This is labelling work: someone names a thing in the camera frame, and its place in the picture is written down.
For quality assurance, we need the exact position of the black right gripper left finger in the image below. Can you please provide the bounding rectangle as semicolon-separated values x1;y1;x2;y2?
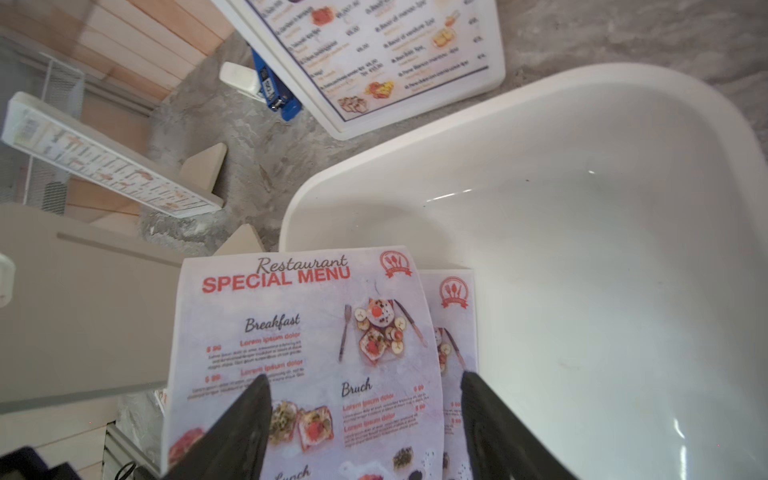
164;375;272;480

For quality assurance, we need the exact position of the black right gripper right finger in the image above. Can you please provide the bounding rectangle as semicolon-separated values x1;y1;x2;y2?
461;371;574;480

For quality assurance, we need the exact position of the special menu sheet top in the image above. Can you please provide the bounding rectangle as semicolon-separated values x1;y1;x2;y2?
161;246;445;479

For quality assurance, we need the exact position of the special menu sheet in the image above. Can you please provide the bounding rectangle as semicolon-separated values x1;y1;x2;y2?
161;246;445;479
420;269;478;479

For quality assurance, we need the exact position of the white menu holder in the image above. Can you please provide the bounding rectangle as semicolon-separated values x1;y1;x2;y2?
1;204;263;413
215;0;506;140
2;92;224;218

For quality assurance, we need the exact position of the special menu sheet lower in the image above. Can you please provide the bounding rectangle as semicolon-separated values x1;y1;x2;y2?
420;269;478;479

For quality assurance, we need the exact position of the white plastic tray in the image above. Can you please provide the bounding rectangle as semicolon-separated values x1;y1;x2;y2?
279;64;767;479

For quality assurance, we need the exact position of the blue stapler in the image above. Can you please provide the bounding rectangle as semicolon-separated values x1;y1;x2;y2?
251;49;302;121

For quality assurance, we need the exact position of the white stapler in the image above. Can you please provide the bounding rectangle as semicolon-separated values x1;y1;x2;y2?
219;62;266;103

